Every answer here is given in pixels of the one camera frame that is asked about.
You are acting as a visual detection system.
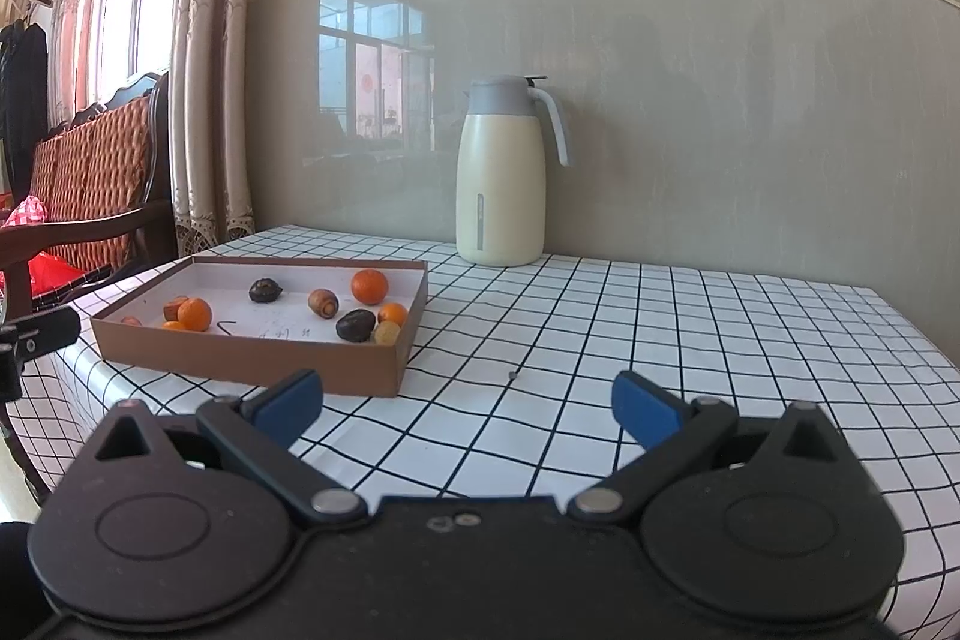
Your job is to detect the cream and grey thermos jug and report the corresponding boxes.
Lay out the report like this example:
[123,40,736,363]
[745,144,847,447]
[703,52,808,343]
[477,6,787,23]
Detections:
[456,74,575,268]

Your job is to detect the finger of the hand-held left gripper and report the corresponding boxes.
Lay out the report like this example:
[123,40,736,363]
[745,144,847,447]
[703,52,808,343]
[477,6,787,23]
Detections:
[15,306,82,360]

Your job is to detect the white black-checked tablecloth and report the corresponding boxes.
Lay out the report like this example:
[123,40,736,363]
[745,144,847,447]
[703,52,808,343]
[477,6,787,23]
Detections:
[15,225,960,611]

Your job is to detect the wooden sofa with orange cushion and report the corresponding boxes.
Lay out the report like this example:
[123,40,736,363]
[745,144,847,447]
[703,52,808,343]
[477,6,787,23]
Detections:
[0,70,177,326]

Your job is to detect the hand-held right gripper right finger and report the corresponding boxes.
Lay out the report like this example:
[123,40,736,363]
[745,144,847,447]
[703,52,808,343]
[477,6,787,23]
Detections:
[568,371,863,527]

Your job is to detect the red checked cloth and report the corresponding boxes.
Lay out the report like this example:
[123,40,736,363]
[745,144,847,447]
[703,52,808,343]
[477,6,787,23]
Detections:
[4,195,47,229]

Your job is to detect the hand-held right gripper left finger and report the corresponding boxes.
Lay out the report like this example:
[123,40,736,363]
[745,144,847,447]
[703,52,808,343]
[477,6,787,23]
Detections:
[75,368,367,528]

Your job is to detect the dark hanging clothes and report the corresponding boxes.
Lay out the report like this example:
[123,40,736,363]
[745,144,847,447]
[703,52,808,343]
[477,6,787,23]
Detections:
[0,17,50,199]

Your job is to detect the beige lace curtain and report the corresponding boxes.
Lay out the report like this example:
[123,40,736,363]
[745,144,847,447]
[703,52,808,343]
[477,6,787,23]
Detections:
[169,0,260,262]

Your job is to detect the brown cardboard box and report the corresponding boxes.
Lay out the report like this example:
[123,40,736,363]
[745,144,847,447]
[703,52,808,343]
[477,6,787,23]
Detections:
[91,257,430,399]

